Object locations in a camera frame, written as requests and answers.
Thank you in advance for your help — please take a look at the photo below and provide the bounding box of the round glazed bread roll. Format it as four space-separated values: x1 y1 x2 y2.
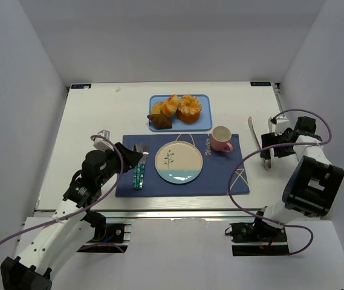
160 95 180 117

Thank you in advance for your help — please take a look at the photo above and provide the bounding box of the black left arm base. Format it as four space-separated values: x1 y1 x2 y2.
77 224 131 254

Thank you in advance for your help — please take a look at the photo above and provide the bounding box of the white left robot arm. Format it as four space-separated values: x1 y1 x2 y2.
0 143 143 289

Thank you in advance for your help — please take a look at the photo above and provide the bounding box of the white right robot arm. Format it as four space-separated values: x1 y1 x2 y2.
259 116 344 228

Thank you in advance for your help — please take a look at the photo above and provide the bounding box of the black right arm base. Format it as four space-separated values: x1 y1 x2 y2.
224 222 290 257

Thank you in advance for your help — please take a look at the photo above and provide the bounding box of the small golden bread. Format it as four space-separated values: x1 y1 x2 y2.
151 101 164 114

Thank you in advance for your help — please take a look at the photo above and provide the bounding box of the sugar-topped orange round bread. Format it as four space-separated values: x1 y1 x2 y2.
177 95 202 124

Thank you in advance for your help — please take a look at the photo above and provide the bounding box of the brown chocolate croissant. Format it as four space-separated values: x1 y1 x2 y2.
147 113 172 129

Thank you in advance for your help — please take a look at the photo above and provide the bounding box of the cream and blue plate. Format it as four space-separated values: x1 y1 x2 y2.
154 141 203 184

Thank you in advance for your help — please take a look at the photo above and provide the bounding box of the blue right corner label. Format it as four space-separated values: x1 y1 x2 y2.
250 81 271 87

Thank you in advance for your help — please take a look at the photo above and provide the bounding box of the blue corner label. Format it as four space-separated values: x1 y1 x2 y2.
250 81 271 87
70 83 91 89

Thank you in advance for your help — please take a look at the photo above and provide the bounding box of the pink mug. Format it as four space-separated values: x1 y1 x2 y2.
210 126 233 153

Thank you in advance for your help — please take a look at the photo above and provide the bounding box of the blue rectangular tray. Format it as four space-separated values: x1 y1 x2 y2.
148 94 213 132

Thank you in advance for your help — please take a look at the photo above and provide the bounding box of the navy blue placemat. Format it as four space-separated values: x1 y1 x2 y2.
115 134 242 198

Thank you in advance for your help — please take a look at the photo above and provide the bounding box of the blue left corner label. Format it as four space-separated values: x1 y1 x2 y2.
70 83 91 89

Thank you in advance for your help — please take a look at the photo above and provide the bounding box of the teal-handled spoon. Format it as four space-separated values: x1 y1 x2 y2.
135 143 143 190

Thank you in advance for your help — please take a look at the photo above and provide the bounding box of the teal-handled knife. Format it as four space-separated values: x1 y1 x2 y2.
132 144 138 190

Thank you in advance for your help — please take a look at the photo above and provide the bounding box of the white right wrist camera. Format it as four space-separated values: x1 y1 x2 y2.
268 116 290 136

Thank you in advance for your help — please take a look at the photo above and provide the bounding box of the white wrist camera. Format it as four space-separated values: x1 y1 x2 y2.
92 129 112 152
268 116 290 136

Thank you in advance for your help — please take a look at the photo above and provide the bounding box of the teal-handled fork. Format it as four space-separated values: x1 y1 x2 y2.
139 143 149 190

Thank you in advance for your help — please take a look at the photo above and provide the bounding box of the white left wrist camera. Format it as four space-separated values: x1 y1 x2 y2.
92 129 112 152

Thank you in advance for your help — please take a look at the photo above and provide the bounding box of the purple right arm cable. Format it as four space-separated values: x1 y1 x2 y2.
227 108 333 256

